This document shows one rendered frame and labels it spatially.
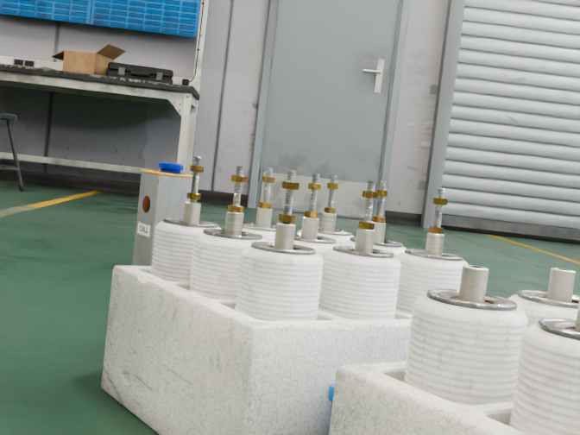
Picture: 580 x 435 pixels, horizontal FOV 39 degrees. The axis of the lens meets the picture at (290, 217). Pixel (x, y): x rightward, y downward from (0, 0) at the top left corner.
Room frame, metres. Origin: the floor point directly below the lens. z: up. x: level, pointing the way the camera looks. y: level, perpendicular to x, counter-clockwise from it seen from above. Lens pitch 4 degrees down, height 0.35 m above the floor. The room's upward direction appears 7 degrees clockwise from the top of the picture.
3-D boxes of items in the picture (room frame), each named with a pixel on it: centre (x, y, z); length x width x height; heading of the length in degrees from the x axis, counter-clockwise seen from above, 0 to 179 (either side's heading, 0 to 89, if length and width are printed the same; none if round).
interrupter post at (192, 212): (1.14, 0.14, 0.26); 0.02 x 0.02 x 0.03
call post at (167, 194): (1.30, 0.20, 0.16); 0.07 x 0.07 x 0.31; 34
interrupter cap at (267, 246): (0.94, 0.00, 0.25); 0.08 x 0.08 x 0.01
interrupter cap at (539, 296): (0.76, -0.26, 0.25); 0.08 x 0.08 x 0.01
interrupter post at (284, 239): (0.94, 0.00, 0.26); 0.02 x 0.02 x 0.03
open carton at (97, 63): (5.57, 1.46, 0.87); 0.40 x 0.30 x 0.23; 79
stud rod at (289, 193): (0.94, 0.00, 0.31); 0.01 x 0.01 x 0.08
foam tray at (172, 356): (1.11, -0.03, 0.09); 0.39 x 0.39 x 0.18; 34
